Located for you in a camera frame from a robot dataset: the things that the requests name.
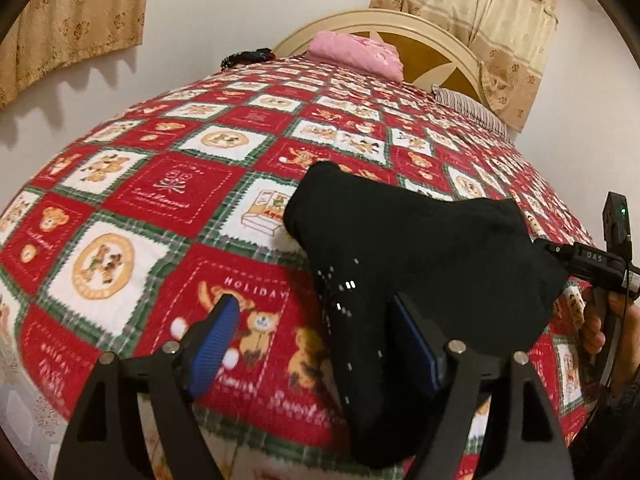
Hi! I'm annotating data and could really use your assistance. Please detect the black pants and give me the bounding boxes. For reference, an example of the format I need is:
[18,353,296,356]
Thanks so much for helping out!
[283,161,571,467]

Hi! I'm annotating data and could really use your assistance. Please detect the beige patterned curtain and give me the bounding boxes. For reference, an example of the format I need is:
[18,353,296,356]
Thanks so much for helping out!
[0,0,155,110]
[369,0,563,133]

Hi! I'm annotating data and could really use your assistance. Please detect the pink folded cloth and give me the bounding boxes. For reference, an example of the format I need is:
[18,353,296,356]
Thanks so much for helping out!
[308,30,405,82]

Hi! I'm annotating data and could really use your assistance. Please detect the person's right hand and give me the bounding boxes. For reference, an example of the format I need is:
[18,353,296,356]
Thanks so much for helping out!
[582,287,640,391]

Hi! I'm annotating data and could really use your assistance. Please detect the black and red object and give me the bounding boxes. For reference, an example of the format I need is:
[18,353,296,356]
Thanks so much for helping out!
[220,47,277,70]

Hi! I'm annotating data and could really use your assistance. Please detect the striped pillow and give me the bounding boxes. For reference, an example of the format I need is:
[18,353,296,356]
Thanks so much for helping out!
[432,85,516,146]

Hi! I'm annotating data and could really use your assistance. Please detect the person's right forearm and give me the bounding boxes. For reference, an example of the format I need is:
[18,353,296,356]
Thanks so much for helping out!
[572,375,640,480]

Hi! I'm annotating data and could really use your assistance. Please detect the thin black cable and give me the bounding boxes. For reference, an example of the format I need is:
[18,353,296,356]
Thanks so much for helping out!
[597,260,633,391]

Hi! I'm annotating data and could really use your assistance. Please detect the cream wooden headboard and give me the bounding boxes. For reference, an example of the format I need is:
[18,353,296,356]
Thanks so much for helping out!
[272,9,488,106]

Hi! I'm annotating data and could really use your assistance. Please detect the red printed checkered blanket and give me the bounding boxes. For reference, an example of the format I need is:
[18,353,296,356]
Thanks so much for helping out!
[0,55,601,480]

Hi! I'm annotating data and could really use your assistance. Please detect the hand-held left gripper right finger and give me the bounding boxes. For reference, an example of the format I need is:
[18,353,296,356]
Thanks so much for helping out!
[392,294,575,480]

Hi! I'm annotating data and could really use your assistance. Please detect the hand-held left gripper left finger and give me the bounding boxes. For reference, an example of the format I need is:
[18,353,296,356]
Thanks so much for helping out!
[54,294,240,480]

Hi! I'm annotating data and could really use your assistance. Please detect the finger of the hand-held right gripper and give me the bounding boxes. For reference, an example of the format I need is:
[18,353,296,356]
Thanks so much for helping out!
[532,239,576,267]

